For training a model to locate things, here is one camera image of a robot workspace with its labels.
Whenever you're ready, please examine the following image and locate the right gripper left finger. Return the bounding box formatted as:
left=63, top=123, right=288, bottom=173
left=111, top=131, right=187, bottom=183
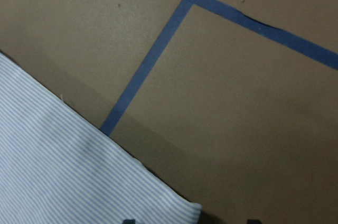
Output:
left=123, top=219, right=136, bottom=224

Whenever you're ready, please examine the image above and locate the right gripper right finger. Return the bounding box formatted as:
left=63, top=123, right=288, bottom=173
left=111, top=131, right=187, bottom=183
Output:
left=247, top=219, right=259, bottom=224

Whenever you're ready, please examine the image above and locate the blue striped button shirt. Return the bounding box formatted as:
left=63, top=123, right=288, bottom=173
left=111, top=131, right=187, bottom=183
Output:
left=1, top=55, right=201, bottom=223

